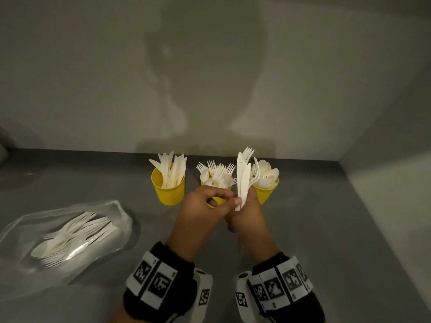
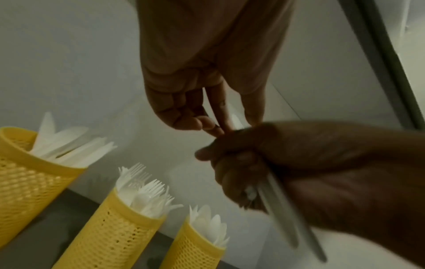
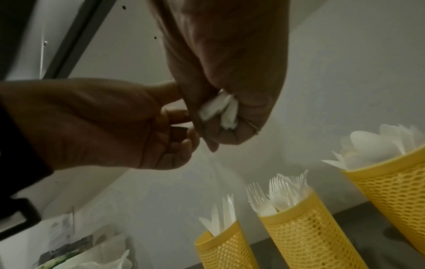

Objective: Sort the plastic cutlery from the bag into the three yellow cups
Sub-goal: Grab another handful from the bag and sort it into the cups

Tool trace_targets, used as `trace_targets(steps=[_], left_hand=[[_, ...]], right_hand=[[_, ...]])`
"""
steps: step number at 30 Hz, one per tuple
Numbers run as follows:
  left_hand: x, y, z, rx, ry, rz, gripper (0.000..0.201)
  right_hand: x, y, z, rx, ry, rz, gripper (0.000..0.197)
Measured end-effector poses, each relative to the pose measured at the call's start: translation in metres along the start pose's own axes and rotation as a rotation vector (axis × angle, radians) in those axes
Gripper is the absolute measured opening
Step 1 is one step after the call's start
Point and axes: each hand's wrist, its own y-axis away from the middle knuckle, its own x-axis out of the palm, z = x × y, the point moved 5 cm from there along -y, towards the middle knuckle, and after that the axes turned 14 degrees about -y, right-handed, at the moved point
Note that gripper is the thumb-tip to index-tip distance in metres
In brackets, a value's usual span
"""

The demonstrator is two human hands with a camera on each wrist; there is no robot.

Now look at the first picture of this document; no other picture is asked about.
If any person's left hand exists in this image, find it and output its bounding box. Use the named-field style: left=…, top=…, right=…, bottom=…
left=172, top=186, right=242, bottom=247

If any person's right hand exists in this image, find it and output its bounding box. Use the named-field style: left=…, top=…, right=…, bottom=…
left=225, top=195, right=269, bottom=241

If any long white plastic knife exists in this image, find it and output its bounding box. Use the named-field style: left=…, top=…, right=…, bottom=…
left=235, top=151, right=245, bottom=212

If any person's right forearm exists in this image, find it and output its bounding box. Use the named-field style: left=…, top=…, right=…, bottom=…
left=237, top=231, right=281, bottom=265

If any person's left forearm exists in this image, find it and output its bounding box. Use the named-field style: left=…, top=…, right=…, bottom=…
left=166, top=230, right=207, bottom=263

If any yellow cup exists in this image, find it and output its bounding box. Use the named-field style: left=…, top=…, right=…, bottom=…
left=201, top=181, right=233, bottom=208
left=151, top=167, right=186, bottom=206
left=252, top=177, right=279, bottom=205

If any bunch of white plastic forks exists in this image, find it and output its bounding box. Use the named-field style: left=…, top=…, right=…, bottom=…
left=196, top=160, right=238, bottom=190

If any bunch of white plastic spoons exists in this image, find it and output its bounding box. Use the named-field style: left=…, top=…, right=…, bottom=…
left=251, top=159, right=280, bottom=190

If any bunch of white plastic knives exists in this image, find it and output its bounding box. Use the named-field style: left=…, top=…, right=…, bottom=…
left=149, top=150, right=188, bottom=190

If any black marker wrist band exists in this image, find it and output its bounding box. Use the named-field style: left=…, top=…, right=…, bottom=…
left=123, top=241, right=197, bottom=323
left=247, top=252, right=326, bottom=323

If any pile of white plastic cutlery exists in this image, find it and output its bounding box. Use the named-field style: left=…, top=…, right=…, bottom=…
left=30, top=212, right=119, bottom=269

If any clear plastic bag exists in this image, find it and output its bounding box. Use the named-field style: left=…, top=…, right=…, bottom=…
left=0, top=200, right=134, bottom=302

